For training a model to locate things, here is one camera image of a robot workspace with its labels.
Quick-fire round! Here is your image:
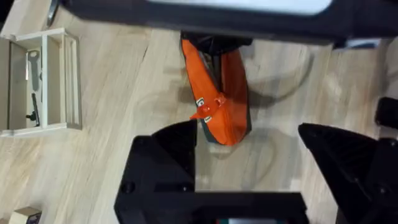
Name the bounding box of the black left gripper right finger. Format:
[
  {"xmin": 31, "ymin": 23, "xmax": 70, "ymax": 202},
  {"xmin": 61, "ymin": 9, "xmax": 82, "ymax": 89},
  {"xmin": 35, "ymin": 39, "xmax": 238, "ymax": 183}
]
[{"xmin": 297, "ymin": 122, "xmax": 398, "ymax": 224}]

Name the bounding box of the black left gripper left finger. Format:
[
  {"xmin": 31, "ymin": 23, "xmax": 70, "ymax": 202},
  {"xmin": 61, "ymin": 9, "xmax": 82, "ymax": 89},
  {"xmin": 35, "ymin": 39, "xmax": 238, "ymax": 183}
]
[{"xmin": 113, "ymin": 119, "xmax": 198, "ymax": 224}]

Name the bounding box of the orange soft zip bag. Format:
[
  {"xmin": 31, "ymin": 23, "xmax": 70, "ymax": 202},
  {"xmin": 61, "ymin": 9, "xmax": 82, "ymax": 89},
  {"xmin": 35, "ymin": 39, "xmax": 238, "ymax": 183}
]
[{"xmin": 180, "ymin": 38, "xmax": 252, "ymax": 147}]

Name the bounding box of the black block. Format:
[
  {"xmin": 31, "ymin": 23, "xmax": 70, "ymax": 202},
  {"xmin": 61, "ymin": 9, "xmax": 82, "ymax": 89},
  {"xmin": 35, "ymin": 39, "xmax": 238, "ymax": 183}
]
[{"xmin": 374, "ymin": 96, "xmax": 398, "ymax": 131}]

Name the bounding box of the pale wooden box with tools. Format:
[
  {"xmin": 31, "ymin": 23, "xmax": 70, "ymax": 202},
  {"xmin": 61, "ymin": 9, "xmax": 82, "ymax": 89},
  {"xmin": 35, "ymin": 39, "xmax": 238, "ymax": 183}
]
[{"xmin": 0, "ymin": 27, "xmax": 83, "ymax": 138}]

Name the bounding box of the small cardboard box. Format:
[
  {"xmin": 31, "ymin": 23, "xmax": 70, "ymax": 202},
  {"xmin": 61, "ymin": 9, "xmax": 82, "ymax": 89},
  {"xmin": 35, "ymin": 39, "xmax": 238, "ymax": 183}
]
[{"xmin": 7, "ymin": 206, "xmax": 43, "ymax": 224}]

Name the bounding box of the black cable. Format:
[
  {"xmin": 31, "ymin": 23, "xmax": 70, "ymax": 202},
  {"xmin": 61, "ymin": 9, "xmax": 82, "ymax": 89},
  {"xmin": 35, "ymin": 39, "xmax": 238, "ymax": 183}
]
[{"xmin": 45, "ymin": 0, "xmax": 60, "ymax": 29}]

